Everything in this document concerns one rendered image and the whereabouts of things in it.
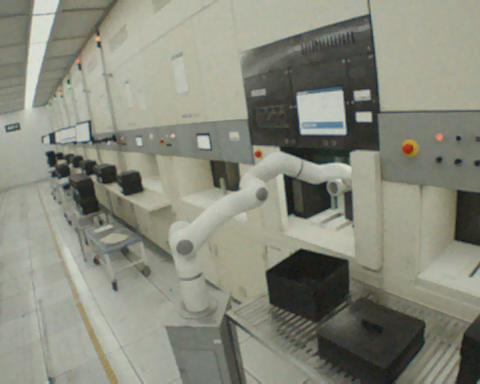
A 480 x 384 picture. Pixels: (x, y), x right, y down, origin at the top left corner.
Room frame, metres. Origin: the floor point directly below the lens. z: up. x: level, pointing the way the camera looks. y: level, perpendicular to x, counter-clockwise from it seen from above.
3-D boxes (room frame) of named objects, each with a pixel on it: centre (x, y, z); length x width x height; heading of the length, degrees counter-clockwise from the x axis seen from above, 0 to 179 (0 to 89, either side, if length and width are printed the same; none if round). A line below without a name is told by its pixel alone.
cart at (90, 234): (3.50, 1.53, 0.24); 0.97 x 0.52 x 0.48; 36
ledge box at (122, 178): (3.97, 1.34, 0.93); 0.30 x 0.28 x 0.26; 31
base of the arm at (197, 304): (1.37, 0.28, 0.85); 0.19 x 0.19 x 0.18
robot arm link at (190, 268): (1.40, 0.29, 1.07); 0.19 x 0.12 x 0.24; 12
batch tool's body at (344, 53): (1.90, -0.70, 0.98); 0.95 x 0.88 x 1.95; 124
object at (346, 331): (0.91, -0.39, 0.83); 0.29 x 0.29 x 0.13; 36
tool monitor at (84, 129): (4.30, 1.76, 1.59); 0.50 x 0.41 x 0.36; 124
